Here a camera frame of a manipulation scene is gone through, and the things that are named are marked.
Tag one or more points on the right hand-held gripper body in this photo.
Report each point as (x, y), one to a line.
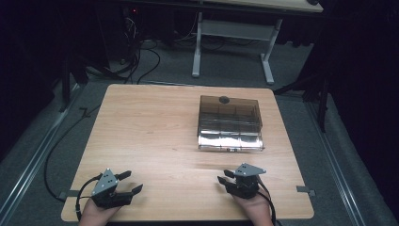
(247, 177)

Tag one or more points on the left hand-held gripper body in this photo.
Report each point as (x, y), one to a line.
(105, 183)

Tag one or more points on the person's left hand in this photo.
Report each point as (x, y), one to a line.
(95, 213)

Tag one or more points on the person's right hand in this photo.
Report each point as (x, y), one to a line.
(257, 210)

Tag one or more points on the clear brown lidded storage box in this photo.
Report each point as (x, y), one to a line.
(230, 124)

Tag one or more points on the black metal stand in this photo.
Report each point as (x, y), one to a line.
(66, 84)
(323, 103)

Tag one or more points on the white-legged desk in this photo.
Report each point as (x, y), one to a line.
(238, 29)

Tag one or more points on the metal floor rail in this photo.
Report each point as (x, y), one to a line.
(34, 160)
(332, 169)

